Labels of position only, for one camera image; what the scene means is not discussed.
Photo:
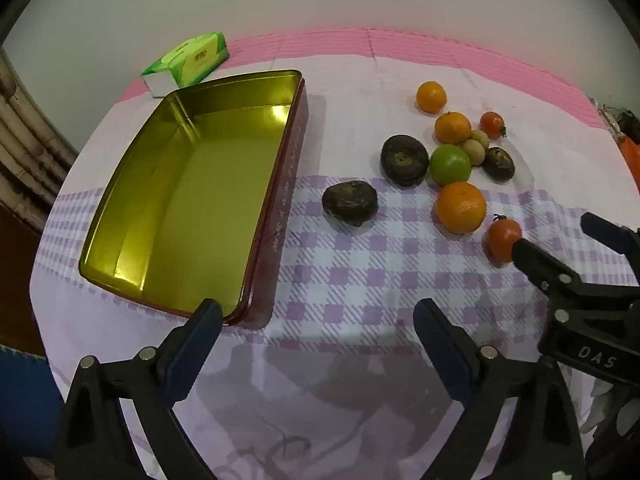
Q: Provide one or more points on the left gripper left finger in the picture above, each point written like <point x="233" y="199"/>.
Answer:
<point x="94" y="441"/>

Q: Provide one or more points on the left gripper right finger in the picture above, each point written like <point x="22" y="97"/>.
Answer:
<point x="543" y="439"/>

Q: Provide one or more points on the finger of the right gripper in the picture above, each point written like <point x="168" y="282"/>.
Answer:
<point x="547" y="269"/>
<point x="620" y="239"/>

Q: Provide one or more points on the large red tomato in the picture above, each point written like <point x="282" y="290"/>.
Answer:
<point x="501" y="236"/>

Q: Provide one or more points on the large orange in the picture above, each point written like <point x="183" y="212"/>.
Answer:
<point x="460" y="208"/>

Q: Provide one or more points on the small red tomato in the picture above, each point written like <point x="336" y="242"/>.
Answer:
<point x="493" y="125"/>

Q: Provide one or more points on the large dark fruit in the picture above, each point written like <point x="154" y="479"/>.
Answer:
<point x="404" y="160"/>

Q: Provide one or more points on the orange object at edge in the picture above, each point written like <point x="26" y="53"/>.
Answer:
<point x="628" y="126"/>

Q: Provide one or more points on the front longan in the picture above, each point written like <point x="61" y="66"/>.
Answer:
<point x="475" y="151"/>

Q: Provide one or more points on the longan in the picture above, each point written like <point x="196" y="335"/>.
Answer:
<point x="475" y="151"/>
<point x="481" y="137"/>

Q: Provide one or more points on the green tomato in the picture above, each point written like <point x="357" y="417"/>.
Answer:
<point x="449" y="164"/>

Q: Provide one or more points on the back longan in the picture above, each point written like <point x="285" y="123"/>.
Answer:
<point x="481" y="137"/>

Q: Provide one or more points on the pink purple checked tablecloth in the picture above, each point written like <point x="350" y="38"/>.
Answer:
<point x="336" y="385"/>

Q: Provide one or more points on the middle orange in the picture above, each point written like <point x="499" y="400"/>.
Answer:
<point x="452" y="128"/>

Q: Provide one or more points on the far small orange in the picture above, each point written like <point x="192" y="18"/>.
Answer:
<point x="431" y="97"/>

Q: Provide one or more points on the gold and red toffee tin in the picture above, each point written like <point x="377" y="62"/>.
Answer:
<point x="198" y="205"/>

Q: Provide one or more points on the beige patterned curtain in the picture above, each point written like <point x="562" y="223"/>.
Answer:
<point x="35" y="159"/>

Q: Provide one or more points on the green tissue pack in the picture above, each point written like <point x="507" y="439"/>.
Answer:
<point x="187" y="64"/>

